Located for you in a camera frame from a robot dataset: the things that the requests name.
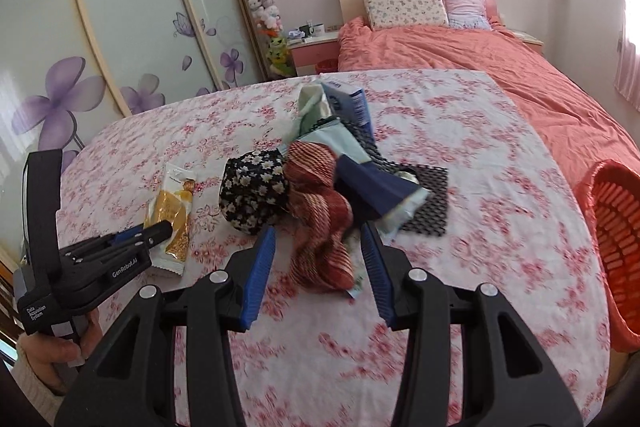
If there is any grey-green sock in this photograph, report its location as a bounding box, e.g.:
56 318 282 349
299 117 373 170

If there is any blue and white box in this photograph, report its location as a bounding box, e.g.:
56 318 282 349
320 81 373 130

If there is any black mesh mat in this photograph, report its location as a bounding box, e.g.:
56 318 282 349
345 122 451 238

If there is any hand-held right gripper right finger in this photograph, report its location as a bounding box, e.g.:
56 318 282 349
359 223 584 427

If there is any floral pillow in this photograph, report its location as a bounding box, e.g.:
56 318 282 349
362 0 449 31

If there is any red striped cloth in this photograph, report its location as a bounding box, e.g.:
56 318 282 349
284 141 357 294

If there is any pink and white nightstand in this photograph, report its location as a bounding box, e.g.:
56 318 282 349
512 29 545 55
287 32 341 78

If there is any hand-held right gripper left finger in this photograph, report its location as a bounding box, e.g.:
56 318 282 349
54 226 278 427

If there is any navy blue cloth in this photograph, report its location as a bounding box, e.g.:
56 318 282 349
334 154 416 223

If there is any person's left hand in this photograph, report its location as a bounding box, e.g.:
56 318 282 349
19 309 102 368

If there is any black floral cloth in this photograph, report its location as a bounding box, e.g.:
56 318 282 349
218 148 291 235

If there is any pink striped pillow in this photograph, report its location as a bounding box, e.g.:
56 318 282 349
441 0 493 30

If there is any person's left forearm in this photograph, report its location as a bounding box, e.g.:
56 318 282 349
9 351 68 426

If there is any pink floral tablecloth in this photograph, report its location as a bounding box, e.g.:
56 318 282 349
56 69 613 427

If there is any orange plastic basket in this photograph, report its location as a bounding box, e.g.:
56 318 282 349
574 158 640 354

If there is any pale blue cloth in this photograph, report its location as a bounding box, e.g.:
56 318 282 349
377 179 432 235

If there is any yellow snack packet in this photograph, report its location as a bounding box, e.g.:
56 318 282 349
143 163 198 277

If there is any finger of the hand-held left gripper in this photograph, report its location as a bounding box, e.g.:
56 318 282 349
102 227 149 247
102 221 174 254

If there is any pink curtain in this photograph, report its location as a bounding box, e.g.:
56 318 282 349
615 0 640 100

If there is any clear plush toy display tube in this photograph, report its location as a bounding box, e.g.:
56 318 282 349
242 0 296 80

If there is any green plush toy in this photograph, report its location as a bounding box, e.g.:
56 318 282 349
267 34 296 78

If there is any orange duvet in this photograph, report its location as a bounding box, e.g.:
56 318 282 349
337 17 626 202

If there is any flower print sliding wardrobe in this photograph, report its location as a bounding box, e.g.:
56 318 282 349
0 0 268 253

